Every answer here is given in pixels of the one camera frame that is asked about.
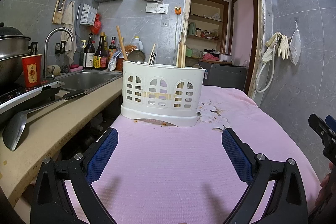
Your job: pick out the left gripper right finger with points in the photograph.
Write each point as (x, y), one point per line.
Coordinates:
(287, 201)

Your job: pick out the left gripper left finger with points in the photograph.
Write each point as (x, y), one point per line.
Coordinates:
(51, 201)

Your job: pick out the wooden chopstick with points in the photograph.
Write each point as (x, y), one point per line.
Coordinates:
(121, 43)
(183, 39)
(178, 55)
(181, 50)

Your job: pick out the silver spoon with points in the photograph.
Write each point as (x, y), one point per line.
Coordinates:
(136, 56)

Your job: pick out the silver fork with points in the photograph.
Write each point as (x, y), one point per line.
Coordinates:
(152, 55)

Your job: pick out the person right hand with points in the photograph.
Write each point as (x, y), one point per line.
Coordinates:
(327, 187)

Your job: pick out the white mesh bag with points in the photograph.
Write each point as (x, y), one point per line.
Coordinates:
(295, 46)

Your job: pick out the cream rubber gloves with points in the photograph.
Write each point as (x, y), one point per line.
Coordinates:
(278, 42)

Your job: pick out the dark grey cabinet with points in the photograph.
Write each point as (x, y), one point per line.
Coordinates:
(224, 76)

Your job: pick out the pink floral table cloth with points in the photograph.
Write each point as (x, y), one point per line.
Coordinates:
(168, 174)

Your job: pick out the chrome sink faucet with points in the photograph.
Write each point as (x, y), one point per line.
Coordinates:
(49, 42)

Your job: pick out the stainless steel sink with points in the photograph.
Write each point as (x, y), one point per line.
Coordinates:
(88, 80)

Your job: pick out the red paper cup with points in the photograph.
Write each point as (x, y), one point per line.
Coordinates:
(32, 70)

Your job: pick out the wooden pantry shelf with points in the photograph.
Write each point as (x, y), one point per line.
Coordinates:
(207, 26)

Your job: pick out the white plastic utensil holder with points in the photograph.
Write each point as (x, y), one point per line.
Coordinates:
(161, 92)

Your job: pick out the dark vinegar bottle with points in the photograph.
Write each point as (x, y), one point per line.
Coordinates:
(100, 56)

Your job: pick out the dark soy sauce bottle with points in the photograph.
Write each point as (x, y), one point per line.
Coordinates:
(89, 52)

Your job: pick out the steel cooking pot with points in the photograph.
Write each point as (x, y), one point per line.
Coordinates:
(13, 46)

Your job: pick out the red plastic bag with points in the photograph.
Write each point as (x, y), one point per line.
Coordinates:
(95, 29)

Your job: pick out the large oil jug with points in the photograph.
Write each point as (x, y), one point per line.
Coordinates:
(137, 43)

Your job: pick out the wooden cutting board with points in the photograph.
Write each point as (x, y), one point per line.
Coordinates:
(58, 12)

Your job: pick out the white box grater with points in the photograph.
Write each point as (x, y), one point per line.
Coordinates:
(88, 15)

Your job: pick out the orange wall hook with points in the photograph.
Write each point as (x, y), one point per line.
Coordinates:
(178, 10)

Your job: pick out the white wall socket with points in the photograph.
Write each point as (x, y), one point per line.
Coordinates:
(156, 8)

